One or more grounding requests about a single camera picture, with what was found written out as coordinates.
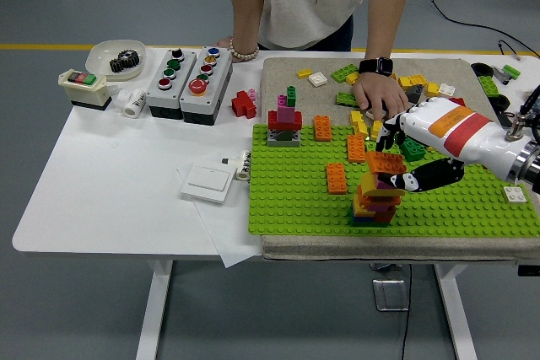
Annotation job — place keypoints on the person's right hand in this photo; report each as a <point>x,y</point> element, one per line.
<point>225,41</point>

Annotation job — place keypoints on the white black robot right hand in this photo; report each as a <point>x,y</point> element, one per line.
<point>455,128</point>

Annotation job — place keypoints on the person's left hand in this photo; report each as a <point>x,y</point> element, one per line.
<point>386,90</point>

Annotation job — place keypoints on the small yellow brick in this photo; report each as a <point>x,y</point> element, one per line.
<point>304,73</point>
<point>357,116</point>
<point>360,128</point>
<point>352,78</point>

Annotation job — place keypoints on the orange two-by-four brick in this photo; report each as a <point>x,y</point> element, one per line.
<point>336,178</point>
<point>322,128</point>
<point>356,148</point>
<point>386,161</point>

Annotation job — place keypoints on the pink two-by-two brick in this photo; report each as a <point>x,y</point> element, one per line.
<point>384,184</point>

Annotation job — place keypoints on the brick tower with yellow arch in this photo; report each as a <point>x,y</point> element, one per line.
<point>366,185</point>

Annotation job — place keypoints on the person's left forearm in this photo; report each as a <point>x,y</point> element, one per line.
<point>386,14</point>

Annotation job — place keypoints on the person's right forearm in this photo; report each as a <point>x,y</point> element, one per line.
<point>246,10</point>

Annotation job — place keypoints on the yellow square brick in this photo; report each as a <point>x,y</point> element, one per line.
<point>432,89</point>
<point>375,130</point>
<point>405,82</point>
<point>418,79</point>

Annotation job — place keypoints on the white square brick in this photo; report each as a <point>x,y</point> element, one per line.
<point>446,89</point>
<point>514,195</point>
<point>377,114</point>
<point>317,78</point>

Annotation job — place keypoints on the red curved brick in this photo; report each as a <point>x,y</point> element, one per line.
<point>459,101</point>

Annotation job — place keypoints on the dark grey slope brick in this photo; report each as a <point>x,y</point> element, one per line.
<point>415,92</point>

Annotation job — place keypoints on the dark green two-by-four brick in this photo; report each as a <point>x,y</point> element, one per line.
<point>415,150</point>

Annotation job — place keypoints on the small pink brick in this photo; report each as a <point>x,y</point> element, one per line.
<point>252,93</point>

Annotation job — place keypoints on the red brick cluster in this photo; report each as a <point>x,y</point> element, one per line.
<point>241,103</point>

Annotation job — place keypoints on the small light green brick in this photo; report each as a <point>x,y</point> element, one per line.
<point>511,70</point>

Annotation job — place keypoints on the brick tower with grey base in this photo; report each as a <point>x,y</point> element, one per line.
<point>284,121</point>

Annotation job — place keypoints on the green studded baseplate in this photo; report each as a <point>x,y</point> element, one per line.
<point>295,208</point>

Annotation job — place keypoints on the black smartwatch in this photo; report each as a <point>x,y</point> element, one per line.
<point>371,66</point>

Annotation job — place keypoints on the small black block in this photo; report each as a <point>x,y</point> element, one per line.
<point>502,116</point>

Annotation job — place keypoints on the grey emergency-stop control box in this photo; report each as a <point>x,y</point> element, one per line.
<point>211,98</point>

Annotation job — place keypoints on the small grey device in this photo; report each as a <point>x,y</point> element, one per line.
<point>501,74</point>

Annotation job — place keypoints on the grey-brown mat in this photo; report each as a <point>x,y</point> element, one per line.
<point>287,77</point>

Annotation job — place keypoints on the grey four-button control box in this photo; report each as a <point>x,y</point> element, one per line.
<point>158,100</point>

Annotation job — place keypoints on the black metal gear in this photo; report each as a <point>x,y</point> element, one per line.
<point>130,55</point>
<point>120,66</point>

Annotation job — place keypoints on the white pipe tee fitting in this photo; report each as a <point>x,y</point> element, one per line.
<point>134,105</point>

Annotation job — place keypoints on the white plastic bowl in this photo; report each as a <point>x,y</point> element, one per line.
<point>99,58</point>

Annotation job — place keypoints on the white printed cylinder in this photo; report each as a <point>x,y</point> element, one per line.
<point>242,168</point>

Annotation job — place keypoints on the black table controller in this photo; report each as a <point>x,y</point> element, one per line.
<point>529,271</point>

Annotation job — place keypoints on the silver floor socket box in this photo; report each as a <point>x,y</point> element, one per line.
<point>390,294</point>

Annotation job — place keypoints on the white table leg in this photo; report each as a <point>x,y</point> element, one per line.
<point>154,313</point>
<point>457,318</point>

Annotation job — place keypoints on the white wall switch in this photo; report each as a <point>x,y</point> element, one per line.
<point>206,185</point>

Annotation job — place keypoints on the cream red-green switch box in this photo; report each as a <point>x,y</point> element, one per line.
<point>84,92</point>

